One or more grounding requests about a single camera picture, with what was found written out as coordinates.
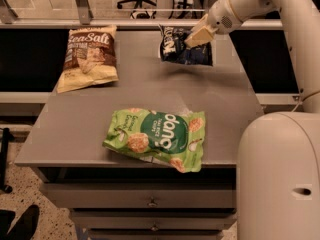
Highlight brown sea salt chip bag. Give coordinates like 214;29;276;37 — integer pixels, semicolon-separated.
56;25;118;93

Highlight metal railing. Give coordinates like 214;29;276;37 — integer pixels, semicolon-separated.
0;0;284;31

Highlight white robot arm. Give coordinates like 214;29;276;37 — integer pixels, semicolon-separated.
187;0;320;240

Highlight black object bottom left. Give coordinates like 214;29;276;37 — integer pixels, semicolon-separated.
0;205;40;240

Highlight green rice chip bag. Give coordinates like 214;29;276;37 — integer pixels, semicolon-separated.
103;108;206;173

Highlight blue chip bag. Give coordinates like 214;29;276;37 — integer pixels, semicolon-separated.
160;26;213;66

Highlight grey drawer cabinet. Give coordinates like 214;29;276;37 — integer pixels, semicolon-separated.
16;31;262;240

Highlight black stand left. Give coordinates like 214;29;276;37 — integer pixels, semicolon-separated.
0;128;14;194

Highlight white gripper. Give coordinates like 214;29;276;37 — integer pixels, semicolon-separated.
184;0;241;48

